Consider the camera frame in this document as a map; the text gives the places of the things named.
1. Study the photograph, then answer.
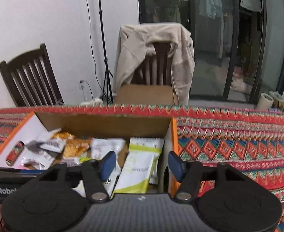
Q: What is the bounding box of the silver white snack packet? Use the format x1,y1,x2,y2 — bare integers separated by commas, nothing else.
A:
21,151,56,170

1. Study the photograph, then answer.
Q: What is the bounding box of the beige tape roll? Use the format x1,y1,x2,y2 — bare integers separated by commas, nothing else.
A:
256,92,274,112

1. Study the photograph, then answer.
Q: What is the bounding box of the white power strip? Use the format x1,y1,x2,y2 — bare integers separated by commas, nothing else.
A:
79,97,104,106

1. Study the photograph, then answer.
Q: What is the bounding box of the orange snack packet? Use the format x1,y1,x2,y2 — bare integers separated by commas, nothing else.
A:
60,132,91,159

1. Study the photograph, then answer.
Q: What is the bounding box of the white wall socket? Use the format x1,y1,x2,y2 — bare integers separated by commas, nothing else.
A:
78,79,90,91

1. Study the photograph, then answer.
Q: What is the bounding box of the brown wooden chair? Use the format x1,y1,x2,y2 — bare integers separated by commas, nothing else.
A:
114,42,179,106

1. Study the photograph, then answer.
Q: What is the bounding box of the black light stand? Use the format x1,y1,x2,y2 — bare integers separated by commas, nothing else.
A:
97,0,115,103

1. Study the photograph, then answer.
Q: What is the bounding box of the glass sliding door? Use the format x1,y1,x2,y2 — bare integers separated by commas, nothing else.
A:
137,0,284,103

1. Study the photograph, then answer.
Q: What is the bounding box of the beige jacket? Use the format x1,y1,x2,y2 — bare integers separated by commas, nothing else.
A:
113,22,196,104

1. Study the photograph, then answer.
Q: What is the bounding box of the orange pumpkin print cardboard box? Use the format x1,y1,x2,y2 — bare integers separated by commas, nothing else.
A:
0,111,179,199

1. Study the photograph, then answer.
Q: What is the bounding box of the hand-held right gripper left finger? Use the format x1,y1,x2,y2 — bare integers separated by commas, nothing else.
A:
37,150,117,204

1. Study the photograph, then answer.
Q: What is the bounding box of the dark wooden chair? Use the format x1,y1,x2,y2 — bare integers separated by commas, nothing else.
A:
0,43,65,107

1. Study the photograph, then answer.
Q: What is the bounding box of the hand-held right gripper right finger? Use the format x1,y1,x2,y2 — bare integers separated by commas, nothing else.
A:
167,150,244,204

